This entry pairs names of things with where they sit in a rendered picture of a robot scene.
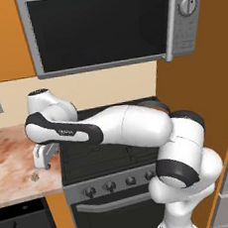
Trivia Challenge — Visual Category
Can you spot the silver oven door handle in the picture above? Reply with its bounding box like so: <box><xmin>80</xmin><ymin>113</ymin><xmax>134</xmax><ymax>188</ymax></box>
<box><xmin>74</xmin><ymin>190</ymin><xmax>157</xmax><ymax>215</ymax></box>

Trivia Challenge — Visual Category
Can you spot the black oven door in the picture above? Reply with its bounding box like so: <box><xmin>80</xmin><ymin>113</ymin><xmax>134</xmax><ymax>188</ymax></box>
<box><xmin>69</xmin><ymin>190</ymin><xmax>171</xmax><ymax>228</ymax></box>

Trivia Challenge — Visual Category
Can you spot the silver oven control panel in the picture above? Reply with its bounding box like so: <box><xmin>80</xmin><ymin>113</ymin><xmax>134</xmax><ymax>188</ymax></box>
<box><xmin>60</xmin><ymin>163</ymin><xmax>163</xmax><ymax>206</ymax></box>

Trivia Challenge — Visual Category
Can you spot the white microwave knob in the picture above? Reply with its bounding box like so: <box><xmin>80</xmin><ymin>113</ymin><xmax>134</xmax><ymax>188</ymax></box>
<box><xmin>177</xmin><ymin>0</ymin><xmax>199</xmax><ymax>17</ymax></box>

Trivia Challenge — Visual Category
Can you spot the tall orange cabinet panel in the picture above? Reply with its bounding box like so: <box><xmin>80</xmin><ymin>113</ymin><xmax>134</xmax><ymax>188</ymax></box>
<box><xmin>145</xmin><ymin>0</ymin><xmax>228</xmax><ymax>228</ymax></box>

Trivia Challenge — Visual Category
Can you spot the orange wooden cupboard door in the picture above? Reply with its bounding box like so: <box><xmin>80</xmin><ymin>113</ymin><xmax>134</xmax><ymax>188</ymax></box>
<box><xmin>0</xmin><ymin>0</ymin><xmax>38</xmax><ymax>84</ymax></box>

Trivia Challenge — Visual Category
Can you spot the silver microwave oven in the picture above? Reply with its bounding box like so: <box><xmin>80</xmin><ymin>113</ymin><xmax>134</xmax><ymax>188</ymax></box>
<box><xmin>13</xmin><ymin>0</ymin><xmax>213</xmax><ymax>82</ymax></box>

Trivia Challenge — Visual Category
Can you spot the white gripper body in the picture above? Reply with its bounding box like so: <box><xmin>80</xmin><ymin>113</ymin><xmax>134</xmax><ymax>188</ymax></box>
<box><xmin>32</xmin><ymin>141</ymin><xmax>62</xmax><ymax>171</ymax></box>

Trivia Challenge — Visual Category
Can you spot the black hob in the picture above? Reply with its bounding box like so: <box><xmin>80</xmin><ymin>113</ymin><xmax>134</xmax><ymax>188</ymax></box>
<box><xmin>54</xmin><ymin>94</ymin><xmax>177</xmax><ymax>187</ymax></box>

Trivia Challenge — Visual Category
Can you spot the silver microwave door handle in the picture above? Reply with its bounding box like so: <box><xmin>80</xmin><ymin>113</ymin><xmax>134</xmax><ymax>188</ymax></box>
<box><xmin>159</xmin><ymin>0</ymin><xmax>190</xmax><ymax>62</ymax></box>

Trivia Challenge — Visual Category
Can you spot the black glass microwave door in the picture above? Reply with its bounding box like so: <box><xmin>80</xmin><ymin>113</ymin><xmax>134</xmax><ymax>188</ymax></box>
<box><xmin>24</xmin><ymin>0</ymin><xmax>180</xmax><ymax>75</ymax></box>

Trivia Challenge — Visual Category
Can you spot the black oven knob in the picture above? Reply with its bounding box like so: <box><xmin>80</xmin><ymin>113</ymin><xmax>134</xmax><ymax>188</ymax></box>
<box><xmin>82</xmin><ymin>185</ymin><xmax>98</xmax><ymax>200</ymax></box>
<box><xmin>103</xmin><ymin>179</ymin><xmax>118</xmax><ymax>193</ymax></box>
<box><xmin>143</xmin><ymin>169</ymin><xmax>157</xmax><ymax>182</ymax></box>
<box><xmin>124</xmin><ymin>174</ymin><xmax>139</xmax><ymax>187</ymax></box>

